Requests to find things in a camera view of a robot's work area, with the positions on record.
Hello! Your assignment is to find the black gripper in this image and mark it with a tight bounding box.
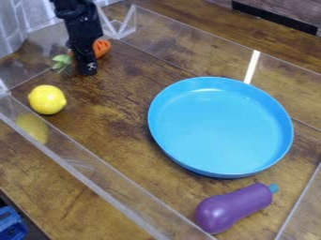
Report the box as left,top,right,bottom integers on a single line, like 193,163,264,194
53,1,103,75

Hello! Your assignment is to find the blue round tray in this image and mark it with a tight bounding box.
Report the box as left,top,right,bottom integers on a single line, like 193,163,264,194
148,77,292,178

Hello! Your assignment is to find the orange toy carrot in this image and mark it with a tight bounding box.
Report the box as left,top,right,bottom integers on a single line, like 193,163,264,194
50,39,111,73

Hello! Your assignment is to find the yellow toy lemon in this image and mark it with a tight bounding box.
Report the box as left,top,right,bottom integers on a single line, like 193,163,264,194
28,84,66,114

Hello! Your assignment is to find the purple toy eggplant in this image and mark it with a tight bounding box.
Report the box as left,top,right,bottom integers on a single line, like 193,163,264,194
195,183,279,234

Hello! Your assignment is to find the clear acrylic enclosure wall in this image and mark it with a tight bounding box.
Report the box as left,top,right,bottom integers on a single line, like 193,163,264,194
0,0,321,240

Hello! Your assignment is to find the blue plastic object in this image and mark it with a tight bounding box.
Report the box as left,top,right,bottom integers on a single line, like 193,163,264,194
0,206,29,240

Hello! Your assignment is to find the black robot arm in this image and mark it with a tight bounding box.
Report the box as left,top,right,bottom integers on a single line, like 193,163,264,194
49,0,103,76

